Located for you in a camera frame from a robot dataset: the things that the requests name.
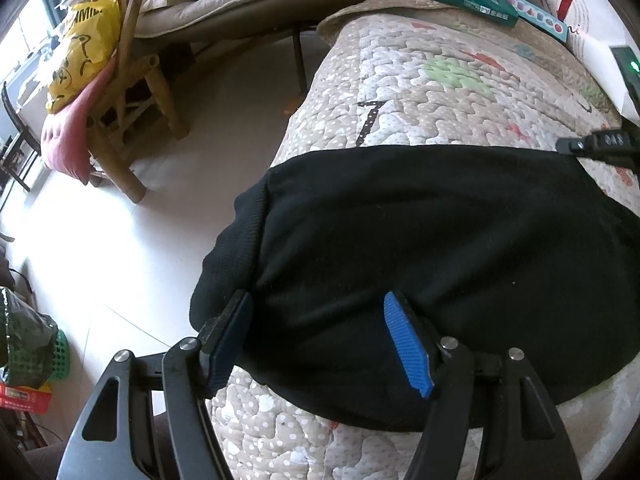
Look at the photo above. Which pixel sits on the black pants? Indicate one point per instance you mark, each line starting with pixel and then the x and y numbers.
pixel 430 260

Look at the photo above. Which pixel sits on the dark plastic bag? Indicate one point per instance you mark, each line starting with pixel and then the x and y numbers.
pixel 22 330

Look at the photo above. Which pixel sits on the green plastic basket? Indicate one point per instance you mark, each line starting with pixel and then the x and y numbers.
pixel 42 360

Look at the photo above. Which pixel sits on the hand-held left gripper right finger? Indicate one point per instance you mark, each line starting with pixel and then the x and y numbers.
pixel 406 342

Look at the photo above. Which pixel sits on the yellow plastic bag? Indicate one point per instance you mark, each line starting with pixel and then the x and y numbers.
pixel 82 55

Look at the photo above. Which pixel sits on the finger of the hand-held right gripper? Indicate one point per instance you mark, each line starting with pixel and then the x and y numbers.
pixel 590 143

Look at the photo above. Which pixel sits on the pink cushion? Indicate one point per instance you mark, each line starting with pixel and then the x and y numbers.
pixel 75 125

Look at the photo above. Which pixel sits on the dark metal chair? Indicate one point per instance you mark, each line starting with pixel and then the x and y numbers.
pixel 15 135

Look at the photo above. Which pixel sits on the printed quilted blanket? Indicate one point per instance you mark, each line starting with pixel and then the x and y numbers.
pixel 440 85

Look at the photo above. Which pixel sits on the light blue flat box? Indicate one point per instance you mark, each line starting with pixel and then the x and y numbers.
pixel 535 15

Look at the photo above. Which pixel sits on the bamboo chair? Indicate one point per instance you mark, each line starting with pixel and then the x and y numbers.
pixel 135 85

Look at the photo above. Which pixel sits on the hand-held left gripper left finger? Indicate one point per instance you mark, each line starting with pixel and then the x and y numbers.
pixel 226 345

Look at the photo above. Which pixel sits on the red box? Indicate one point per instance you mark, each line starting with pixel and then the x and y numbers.
pixel 25 397

